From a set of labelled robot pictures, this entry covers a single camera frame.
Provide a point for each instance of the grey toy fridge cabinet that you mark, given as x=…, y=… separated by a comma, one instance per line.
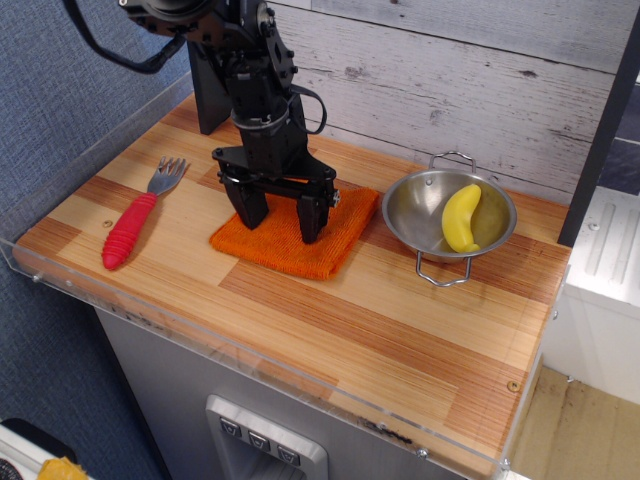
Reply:
x=171, y=383

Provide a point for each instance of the yellow toy banana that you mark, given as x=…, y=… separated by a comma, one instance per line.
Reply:
x=456, y=219

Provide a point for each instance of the clear acrylic guard rail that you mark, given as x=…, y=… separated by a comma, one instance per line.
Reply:
x=375, y=342

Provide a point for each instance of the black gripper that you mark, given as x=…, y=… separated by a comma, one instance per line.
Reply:
x=274, y=159

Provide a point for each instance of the orange cloth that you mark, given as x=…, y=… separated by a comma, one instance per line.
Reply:
x=277, y=242

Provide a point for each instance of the white toy sink unit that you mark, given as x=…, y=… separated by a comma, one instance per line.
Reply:
x=593, y=332

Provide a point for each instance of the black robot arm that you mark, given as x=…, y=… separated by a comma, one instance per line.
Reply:
x=244, y=72

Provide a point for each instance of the black vertical post left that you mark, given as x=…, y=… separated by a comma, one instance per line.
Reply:
x=213, y=103

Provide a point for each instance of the steel bowl with handles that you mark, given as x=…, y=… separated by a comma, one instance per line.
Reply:
x=412, y=210

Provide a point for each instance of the silver dispenser panel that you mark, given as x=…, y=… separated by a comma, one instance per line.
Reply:
x=251, y=446

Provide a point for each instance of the black vertical post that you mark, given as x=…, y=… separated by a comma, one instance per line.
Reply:
x=614, y=109
x=213, y=103

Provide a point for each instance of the yellow object bottom left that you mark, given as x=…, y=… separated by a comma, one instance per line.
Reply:
x=61, y=469

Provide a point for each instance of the fork with red handle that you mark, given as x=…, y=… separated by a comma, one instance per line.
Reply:
x=122, y=238

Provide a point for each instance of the black vertical post right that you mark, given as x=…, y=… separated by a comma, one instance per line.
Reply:
x=614, y=109

